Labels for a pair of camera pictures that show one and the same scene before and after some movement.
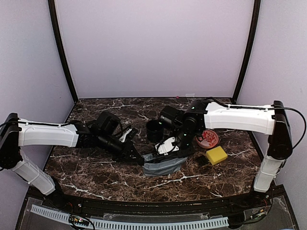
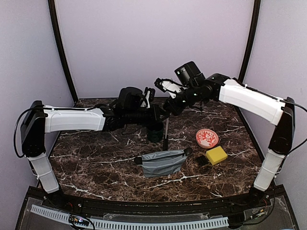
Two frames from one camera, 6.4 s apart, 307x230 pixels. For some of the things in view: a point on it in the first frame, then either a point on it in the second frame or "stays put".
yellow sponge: (216, 155) stays put
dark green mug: (155, 129) stays put
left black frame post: (52, 9) stays put
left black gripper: (128, 149) to (156, 110)
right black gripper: (188, 151) to (176, 110)
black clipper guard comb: (202, 160) stays put
